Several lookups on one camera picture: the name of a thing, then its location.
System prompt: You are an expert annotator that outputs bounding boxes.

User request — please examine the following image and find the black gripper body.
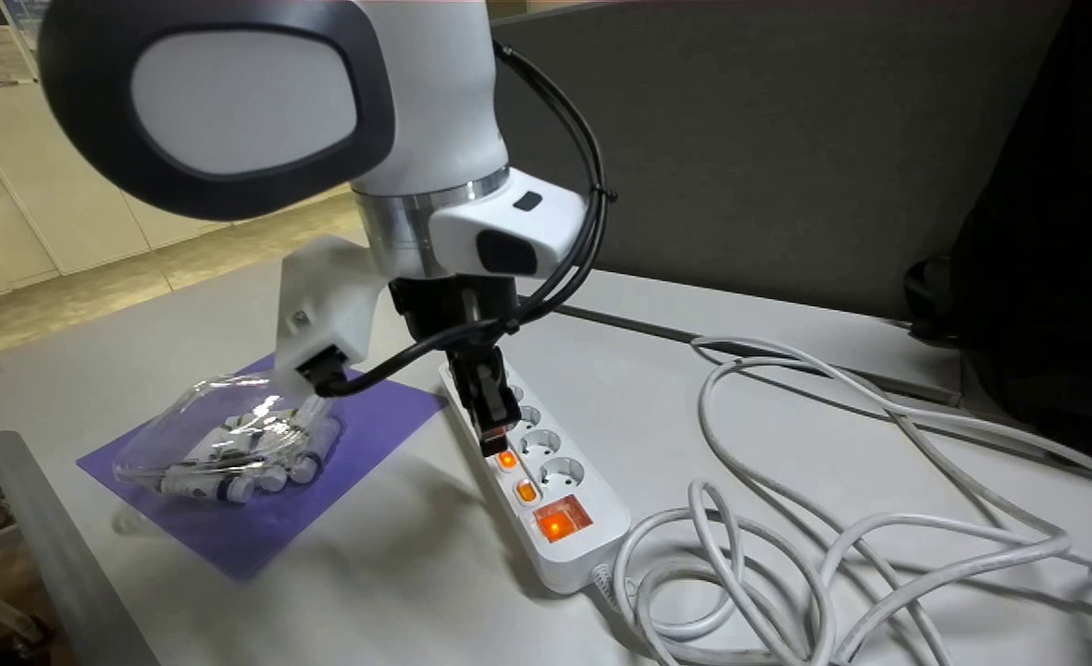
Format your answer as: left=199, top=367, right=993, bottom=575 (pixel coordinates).
left=383, top=269, right=525, bottom=363

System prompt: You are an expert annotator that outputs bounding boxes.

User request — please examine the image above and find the white multi-socket power strip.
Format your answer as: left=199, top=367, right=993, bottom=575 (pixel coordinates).
left=440, top=367, right=634, bottom=600

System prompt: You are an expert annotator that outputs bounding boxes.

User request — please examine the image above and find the purple paper mat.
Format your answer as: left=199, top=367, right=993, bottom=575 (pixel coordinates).
left=72, top=351, right=446, bottom=590

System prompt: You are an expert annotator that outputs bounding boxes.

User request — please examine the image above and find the clear bag of white parts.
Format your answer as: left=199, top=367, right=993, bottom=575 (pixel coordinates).
left=108, top=367, right=352, bottom=510

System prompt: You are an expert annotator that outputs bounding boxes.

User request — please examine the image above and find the grey desk partition panel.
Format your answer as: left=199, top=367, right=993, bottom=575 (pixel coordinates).
left=489, top=0, right=1075, bottom=322

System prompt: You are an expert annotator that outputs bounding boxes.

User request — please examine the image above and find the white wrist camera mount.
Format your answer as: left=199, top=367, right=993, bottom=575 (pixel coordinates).
left=267, top=235, right=392, bottom=402

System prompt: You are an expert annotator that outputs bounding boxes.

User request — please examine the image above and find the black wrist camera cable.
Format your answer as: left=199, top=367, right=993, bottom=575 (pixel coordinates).
left=309, top=36, right=616, bottom=400

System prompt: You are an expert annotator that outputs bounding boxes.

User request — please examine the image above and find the white power strip cable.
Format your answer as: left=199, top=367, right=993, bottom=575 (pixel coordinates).
left=590, top=333, right=1092, bottom=666

